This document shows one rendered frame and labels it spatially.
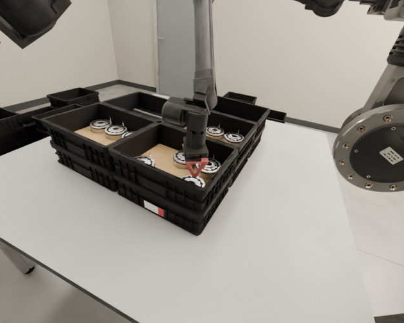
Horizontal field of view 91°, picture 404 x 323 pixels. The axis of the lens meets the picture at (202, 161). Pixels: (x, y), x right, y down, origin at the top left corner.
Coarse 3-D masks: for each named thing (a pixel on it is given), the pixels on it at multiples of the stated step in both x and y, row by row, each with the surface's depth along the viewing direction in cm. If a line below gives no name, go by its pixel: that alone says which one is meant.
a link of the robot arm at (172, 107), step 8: (200, 88) 51; (208, 88) 52; (200, 96) 52; (168, 104) 55; (176, 104) 55; (192, 104) 56; (200, 104) 54; (168, 112) 54; (176, 112) 54; (208, 112) 57; (168, 120) 56; (176, 120) 54
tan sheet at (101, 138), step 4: (84, 128) 101; (88, 128) 102; (76, 132) 98; (80, 132) 98; (84, 132) 98; (88, 132) 99; (92, 132) 99; (84, 136) 95; (88, 136) 96; (92, 136) 96; (96, 136) 96; (100, 136) 97; (104, 136) 97; (96, 140) 93; (100, 140) 93; (104, 140) 93; (108, 140) 94; (112, 140) 94; (116, 140) 94; (104, 144) 91
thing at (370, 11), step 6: (348, 0) 56; (354, 0) 55; (360, 0) 55; (366, 0) 53; (372, 0) 53; (378, 0) 52; (384, 0) 51; (372, 6) 55; (378, 6) 52; (372, 12) 54; (378, 12) 53
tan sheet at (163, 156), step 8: (160, 144) 95; (152, 152) 89; (160, 152) 90; (168, 152) 90; (160, 160) 84; (168, 160) 85; (160, 168) 80; (168, 168) 80; (176, 168) 81; (192, 168) 82
